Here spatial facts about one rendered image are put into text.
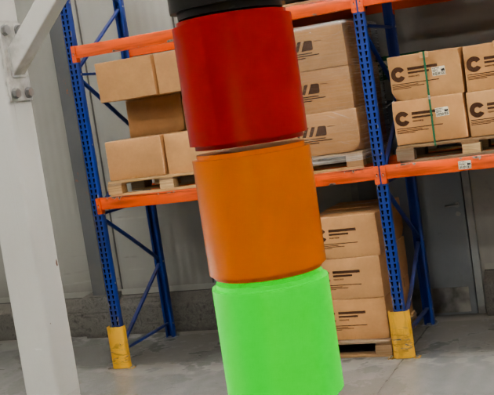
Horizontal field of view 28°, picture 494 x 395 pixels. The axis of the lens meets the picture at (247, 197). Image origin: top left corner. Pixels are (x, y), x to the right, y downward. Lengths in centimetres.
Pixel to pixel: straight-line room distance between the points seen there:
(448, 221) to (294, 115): 900
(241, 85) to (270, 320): 9
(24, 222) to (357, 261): 565
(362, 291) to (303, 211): 799
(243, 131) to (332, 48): 777
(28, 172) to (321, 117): 544
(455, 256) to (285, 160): 906
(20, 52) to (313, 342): 257
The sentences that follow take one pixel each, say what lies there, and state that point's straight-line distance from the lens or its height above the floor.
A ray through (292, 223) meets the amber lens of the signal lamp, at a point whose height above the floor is 224.
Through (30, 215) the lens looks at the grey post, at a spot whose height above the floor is 205.
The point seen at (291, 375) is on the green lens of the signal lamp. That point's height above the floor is 218.
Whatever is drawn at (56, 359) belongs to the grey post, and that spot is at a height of 161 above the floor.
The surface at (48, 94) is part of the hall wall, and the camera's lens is 1097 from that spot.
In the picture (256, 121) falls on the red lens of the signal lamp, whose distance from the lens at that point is 39.
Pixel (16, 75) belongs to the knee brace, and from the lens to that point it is 296.
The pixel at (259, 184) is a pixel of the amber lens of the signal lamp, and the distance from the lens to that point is 39.
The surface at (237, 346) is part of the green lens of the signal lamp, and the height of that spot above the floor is 219.
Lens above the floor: 229
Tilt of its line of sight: 6 degrees down
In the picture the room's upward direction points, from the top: 9 degrees counter-clockwise
